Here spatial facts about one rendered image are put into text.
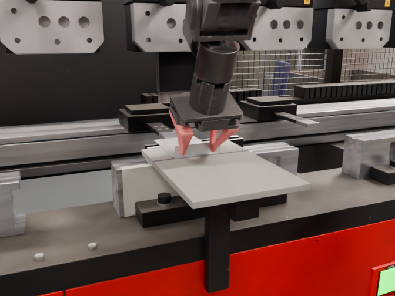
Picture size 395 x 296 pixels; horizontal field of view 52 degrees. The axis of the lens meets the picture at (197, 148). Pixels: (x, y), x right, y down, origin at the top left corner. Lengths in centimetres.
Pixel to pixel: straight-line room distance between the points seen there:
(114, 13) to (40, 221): 67
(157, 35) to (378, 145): 59
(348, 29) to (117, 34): 65
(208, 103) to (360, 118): 82
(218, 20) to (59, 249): 43
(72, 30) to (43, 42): 5
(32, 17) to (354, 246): 73
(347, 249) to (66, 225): 55
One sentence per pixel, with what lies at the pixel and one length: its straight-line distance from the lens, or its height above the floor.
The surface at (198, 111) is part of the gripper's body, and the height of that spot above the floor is 109.
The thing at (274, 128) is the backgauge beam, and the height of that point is 95.
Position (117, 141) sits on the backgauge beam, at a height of 95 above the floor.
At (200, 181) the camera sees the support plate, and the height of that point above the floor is 100.
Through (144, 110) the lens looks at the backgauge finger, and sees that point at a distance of 96.
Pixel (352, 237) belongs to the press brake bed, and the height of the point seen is 81.
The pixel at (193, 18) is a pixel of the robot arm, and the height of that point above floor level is 122.
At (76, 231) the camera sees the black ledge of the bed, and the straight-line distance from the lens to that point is 74.
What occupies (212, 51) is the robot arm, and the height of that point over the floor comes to 118.
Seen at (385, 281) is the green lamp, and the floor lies 81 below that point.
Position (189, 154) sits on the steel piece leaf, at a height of 101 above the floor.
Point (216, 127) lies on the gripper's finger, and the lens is 62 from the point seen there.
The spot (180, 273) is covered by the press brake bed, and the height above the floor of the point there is 81.
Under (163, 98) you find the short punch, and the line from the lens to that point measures 76.
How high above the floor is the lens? 120
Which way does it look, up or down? 16 degrees down
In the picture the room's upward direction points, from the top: straight up
